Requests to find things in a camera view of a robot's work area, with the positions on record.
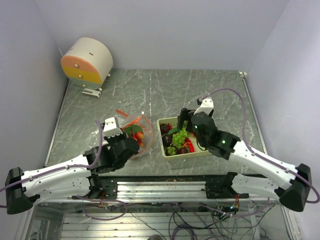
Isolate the red cherry bunch with leaves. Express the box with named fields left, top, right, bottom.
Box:
left=124, top=124, right=145, bottom=148

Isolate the clear zip bag orange zipper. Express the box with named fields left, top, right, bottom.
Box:
left=83, top=110, right=155, bottom=163

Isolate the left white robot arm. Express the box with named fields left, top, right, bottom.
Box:
left=4, top=134, right=140, bottom=215

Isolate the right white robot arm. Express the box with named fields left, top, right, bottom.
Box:
left=177, top=108, right=311, bottom=212

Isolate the dark purple plum top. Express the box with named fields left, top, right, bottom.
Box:
left=159, top=123, right=171, bottom=135

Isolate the dark purple plum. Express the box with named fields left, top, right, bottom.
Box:
left=162, top=134, right=173, bottom=147
left=159, top=123, right=171, bottom=135
left=178, top=147, right=189, bottom=155

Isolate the dark purple plum bottom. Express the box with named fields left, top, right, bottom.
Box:
left=178, top=147, right=189, bottom=155

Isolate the cream plastic basket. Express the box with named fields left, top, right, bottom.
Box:
left=156, top=117, right=211, bottom=160

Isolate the dark purple plum middle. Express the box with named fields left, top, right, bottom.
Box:
left=162, top=134, right=173, bottom=147

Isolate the small green grape bunch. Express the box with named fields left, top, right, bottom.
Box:
left=166, top=146, right=177, bottom=156

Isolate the white corner clip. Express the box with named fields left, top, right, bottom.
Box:
left=239, top=71, right=247, bottom=77

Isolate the round pastel drawer cabinet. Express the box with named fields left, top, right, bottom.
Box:
left=60, top=37, right=114, bottom=91

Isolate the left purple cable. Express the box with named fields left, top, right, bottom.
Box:
left=0, top=119, right=104, bottom=208

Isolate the purple cable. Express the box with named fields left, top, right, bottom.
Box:
left=0, top=119, right=104, bottom=208
left=197, top=87, right=320, bottom=203

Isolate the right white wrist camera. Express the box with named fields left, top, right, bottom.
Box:
left=194, top=97, right=214, bottom=117

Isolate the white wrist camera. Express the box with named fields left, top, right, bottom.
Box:
left=103, top=117, right=123, bottom=138
left=194, top=97, right=214, bottom=117

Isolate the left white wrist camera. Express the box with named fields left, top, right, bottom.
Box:
left=103, top=117, right=123, bottom=138

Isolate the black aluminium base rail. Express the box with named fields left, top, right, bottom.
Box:
left=81, top=174, right=237, bottom=203

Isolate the small white metal bracket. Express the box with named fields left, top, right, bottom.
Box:
left=82, top=88, right=101, bottom=99

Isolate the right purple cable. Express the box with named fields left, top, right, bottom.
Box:
left=197, top=87, right=320, bottom=203

